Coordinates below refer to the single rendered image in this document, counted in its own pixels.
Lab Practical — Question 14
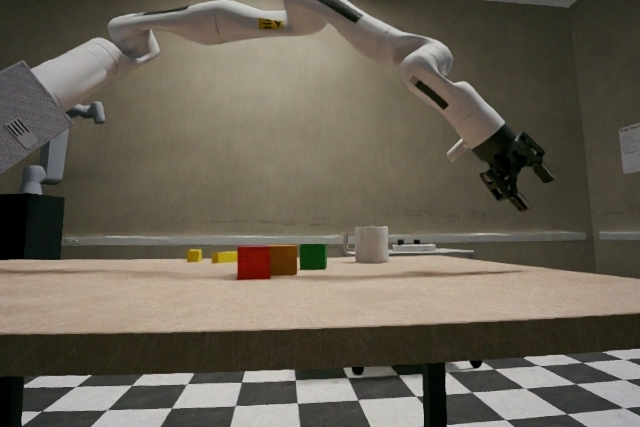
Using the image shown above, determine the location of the red cube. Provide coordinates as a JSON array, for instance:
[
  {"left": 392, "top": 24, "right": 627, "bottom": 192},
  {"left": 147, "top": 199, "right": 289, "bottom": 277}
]
[{"left": 237, "top": 246, "right": 270, "bottom": 280}]

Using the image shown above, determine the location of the yellow flat bar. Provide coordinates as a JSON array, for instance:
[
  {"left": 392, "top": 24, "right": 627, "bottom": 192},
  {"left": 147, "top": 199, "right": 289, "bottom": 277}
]
[{"left": 212, "top": 252, "right": 237, "bottom": 263}]

